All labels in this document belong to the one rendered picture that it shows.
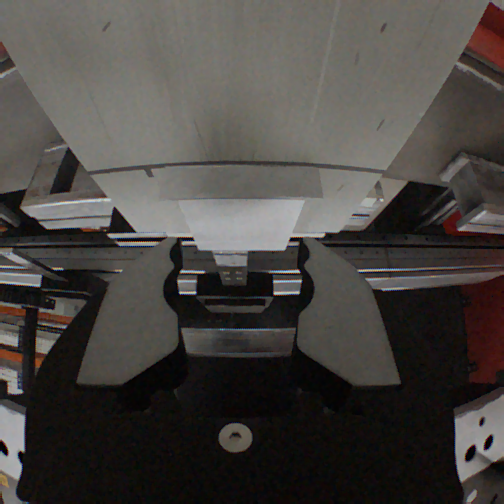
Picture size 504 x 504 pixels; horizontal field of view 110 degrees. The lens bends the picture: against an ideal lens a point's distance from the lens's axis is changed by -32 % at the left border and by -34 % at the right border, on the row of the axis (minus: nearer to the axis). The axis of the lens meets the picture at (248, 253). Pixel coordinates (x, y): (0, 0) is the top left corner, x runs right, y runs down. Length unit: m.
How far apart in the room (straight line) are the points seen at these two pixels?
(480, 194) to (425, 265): 0.26
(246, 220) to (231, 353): 0.10
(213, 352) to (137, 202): 0.13
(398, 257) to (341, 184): 0.41
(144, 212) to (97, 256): 0.36
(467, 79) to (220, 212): 0.28
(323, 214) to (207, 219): 0.09
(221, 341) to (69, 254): 0.44
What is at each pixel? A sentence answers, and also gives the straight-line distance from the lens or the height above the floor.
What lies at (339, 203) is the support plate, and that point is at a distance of 0.19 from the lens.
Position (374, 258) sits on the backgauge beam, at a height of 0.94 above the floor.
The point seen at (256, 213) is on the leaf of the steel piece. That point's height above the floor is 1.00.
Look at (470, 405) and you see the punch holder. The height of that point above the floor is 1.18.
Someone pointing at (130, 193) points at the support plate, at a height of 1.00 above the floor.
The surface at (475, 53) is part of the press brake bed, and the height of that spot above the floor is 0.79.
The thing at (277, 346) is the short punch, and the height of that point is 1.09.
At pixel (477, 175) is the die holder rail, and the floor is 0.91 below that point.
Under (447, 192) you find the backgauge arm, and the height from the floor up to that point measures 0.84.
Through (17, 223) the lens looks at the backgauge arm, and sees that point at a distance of 0.77.
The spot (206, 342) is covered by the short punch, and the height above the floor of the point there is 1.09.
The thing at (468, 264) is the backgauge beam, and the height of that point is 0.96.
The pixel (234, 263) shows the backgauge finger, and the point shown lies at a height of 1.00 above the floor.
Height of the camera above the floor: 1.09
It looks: 20 degrees down
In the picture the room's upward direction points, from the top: 180 degrees clockwise
